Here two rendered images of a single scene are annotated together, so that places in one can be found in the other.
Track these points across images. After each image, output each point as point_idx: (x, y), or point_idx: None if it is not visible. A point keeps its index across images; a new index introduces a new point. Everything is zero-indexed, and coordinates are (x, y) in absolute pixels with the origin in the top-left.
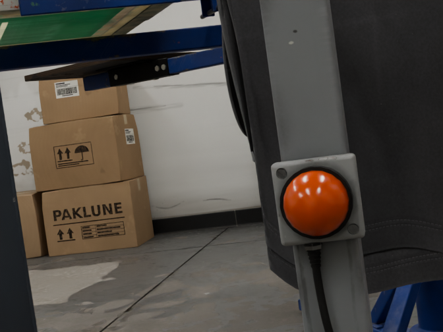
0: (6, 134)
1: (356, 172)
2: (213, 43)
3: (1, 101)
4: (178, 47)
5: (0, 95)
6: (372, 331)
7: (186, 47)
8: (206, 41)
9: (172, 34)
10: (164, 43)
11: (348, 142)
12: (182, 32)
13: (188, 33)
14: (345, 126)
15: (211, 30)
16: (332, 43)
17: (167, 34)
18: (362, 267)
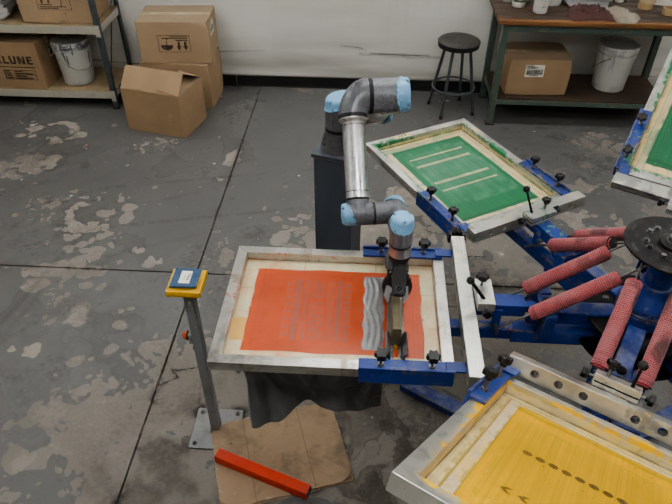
0: (349, 249)
1: (188, 337)
2: (530, 254)
3: (349, 241)
4: (517, 243)
5: (349, 239)
6: (202, 354)
7: (520, 246)
8: (528, 251)
9: (517, 236)
10: (513, 236)
11: (199, 334)
12: (521, 239)
13: (523, 241)
14: (195, 332)
15: (532, 249)
16: (189, 323)
17: (515, 234)
18: (194, 346)
